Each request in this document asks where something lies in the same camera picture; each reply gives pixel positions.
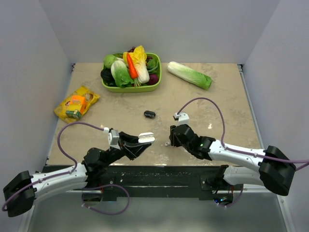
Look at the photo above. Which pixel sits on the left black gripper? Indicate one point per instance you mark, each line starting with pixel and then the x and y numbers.
pixel 125 145

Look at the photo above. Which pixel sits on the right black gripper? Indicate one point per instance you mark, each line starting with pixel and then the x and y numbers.
pixel 176 136

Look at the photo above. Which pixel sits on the white earbud charging case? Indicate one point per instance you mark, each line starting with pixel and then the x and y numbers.
pixel 146 137

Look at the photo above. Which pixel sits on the black earbud case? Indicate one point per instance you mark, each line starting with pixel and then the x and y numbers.
pixel 149 114

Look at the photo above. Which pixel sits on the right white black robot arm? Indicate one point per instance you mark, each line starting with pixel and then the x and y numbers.
pixel 269 168

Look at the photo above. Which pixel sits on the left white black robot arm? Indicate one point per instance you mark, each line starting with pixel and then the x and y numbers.
pixel 22 192

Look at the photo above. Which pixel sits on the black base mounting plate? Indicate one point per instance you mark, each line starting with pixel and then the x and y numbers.
pixel 202 182

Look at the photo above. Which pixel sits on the purple beet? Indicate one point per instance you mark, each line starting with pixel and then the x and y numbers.
pixel 153 79

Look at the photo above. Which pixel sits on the napa cabbage on table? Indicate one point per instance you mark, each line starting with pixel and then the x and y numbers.
pixel 190 75

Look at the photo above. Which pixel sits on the orange green small box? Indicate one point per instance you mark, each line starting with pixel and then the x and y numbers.
pixel 75 107

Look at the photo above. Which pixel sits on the green plastic vegetable tray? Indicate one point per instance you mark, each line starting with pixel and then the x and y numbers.
pixel 111 87

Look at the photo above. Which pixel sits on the orange toy carrot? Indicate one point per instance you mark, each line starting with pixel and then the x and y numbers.
pixel 132 70

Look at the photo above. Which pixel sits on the green white bok choy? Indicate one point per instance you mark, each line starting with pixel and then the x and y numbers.
pixel 121 75

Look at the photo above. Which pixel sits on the dark green spinach leaves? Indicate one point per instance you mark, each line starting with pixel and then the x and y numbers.
pixel 152 66

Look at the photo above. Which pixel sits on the dark black vegetable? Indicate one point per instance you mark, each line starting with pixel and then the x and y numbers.
pixel 106 75

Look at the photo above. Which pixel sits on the round green vegetable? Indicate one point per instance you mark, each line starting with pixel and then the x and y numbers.
pixel 109 60

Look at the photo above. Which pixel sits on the yellow leaf cabbage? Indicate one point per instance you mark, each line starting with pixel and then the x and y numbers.
pixel 139 59

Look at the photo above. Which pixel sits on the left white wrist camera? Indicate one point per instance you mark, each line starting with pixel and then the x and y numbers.
pixel 113 137

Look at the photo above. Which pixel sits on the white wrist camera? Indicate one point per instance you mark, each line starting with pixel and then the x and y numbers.
pixel 181 118
pixel 113 137

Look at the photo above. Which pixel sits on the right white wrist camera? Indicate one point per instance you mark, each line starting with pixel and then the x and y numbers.
pixel 181 118

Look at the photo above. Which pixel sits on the aluminium front rail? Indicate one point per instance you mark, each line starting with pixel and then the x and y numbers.
pixel 246 188

